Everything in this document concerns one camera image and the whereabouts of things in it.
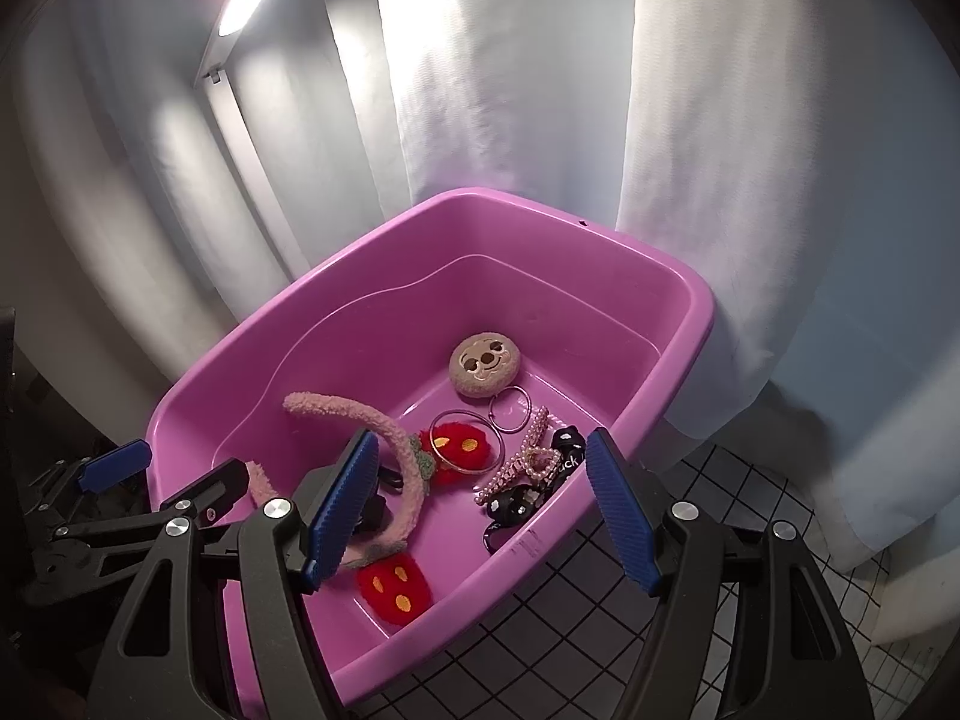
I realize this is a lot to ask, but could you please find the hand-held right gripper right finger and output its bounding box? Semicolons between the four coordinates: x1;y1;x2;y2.
585;427;875;720

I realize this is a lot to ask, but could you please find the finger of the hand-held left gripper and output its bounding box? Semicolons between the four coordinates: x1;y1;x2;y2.
157;457;252;533
30;439;151;533

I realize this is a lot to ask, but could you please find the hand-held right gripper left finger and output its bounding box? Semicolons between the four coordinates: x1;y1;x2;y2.
86;427;381;720

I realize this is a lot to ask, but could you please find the black printed lanyard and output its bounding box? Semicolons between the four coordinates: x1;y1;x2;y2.
480;426;590;548

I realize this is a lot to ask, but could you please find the pink strawberry headband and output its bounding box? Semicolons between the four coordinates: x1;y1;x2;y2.
283;390;496;627

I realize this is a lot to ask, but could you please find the large silver bangle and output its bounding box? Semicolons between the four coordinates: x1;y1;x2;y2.
430;409;500;476

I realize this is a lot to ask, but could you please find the pearl hair clip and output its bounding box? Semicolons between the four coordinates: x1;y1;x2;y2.
474;444;560;507

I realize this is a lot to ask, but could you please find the small silver bangle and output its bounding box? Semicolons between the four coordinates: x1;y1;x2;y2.
489;385;536;434

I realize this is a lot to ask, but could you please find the beige plush puff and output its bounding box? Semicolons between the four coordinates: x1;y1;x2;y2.
448;331;524;398

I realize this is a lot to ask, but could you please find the pink plastic basin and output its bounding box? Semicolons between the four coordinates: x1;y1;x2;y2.
146;187;715;710

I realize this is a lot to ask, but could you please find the checked white tablecloth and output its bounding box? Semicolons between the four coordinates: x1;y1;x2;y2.
352;439;893;720

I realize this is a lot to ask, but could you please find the cream thick curtain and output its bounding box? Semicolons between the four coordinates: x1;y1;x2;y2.
772;0;960;646

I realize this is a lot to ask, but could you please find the white sheer curtain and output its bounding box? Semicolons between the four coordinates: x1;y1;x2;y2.
15;0;848;466

